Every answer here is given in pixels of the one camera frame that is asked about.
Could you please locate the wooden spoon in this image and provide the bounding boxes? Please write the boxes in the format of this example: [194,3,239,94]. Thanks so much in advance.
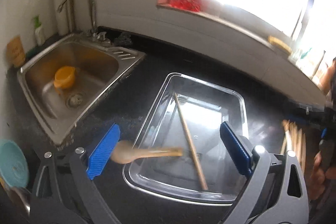
[110,140,183,164]

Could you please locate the wooden chopstick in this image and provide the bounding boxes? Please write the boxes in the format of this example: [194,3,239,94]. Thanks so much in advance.
[289,122,298,153]
[280,120,291,155]
[301,134,306,174]
[174,93,209,191]
[296,129,302,163]

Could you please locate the person's right hand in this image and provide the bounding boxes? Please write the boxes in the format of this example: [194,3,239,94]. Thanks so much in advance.
[307,152,335,200]

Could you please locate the clear plastic tray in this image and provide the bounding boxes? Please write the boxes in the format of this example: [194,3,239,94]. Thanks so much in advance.
[122,73,248,206]

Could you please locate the yellow sponge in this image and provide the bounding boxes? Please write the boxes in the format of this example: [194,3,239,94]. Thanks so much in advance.
[268,36,292,55]

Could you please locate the teal plate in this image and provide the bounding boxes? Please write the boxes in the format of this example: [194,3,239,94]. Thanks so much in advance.
[1,139,29,188]

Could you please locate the orange plastic cup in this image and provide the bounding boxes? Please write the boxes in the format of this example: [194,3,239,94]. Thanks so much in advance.
[54,66,76,89]

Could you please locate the stainless steel sink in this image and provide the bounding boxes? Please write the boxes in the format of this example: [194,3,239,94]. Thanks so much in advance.
[17,34,145,145]

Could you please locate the chrome faucet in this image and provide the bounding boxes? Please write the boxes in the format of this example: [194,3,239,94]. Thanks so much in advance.
[56,0,110,44]

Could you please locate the orange scrub sponge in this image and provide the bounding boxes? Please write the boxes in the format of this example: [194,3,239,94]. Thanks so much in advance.
[7,36,26,68]

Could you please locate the green dish soap bottle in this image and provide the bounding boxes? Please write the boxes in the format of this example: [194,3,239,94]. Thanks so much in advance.
[33,15,46,46]

